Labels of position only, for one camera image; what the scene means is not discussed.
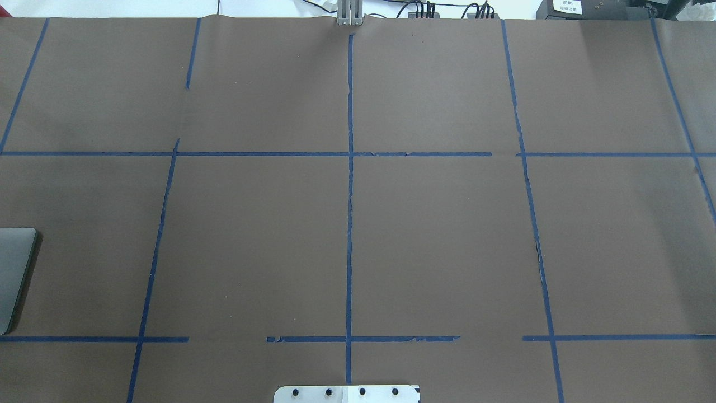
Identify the black box device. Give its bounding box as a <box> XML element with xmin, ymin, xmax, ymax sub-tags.
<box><xmin>535</xmin><ymin>1</ymin><xmax>652</xmax><ymax>21</ymax></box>

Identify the grey closed laptop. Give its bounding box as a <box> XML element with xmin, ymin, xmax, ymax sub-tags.
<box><xmin>1</xmin><ymin>227</ymin><xmax>38</xmax><ymax>336</ymax></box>

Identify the aluminium frame post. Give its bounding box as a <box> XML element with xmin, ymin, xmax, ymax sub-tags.
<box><xmin>337</xmin><ymin>0</ymin><xmax>365</xmax><ymax>26</ymax></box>

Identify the brown paper table cover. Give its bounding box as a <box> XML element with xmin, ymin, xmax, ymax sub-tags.
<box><xmin>2</xmin><ymin>16</ymin><xmax>714</xmax><ymax>402</ymax></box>

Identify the white pedestal column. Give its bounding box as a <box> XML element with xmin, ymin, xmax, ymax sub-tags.
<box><xmin>273</xmin><ymin>385</ymin><xmax>421</xmax><ymax>402</ymax></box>

